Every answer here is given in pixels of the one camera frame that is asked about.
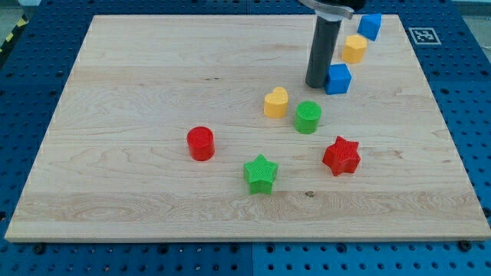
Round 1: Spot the red cylinder block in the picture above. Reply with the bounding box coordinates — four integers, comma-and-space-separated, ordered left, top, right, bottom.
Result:
186, 126, 215, 161

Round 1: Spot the blue triangular block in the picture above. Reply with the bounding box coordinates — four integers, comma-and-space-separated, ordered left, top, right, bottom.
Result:
357, 13, 382, 41

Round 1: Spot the white fiducial marker tag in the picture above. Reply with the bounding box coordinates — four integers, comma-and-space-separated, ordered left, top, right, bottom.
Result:
408, 27, 441, 45

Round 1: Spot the yellow heart block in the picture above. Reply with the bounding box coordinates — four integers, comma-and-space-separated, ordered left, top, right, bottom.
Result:
263, 87, 288, 119

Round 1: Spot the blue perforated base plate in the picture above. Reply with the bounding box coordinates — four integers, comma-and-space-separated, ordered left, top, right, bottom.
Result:
1, 0, 490, 275

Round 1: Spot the wooden board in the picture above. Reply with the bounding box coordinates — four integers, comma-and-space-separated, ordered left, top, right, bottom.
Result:
5, 15, 490, 243

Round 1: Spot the red star block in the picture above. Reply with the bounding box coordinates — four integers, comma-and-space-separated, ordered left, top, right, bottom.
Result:
322, 136, 361, 176

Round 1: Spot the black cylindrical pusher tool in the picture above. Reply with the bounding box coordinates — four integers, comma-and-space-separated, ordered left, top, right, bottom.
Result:
305, 15, 341, 88

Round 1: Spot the yellow hexagon block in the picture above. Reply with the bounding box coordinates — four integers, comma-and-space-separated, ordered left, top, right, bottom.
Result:
341, 34, 367, 64

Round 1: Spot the blue cube block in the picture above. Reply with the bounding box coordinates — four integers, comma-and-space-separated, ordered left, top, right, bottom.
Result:
325, 64, 352, 95

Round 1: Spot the green star block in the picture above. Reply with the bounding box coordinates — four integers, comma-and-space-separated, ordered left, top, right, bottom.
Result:
243, 154, 278, 195

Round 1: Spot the green cylinder block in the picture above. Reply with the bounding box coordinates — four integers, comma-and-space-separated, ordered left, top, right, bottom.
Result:
294, 101, 321, 134

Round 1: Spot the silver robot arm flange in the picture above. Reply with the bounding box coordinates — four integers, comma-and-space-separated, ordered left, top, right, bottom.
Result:
298, 0, 367, 21

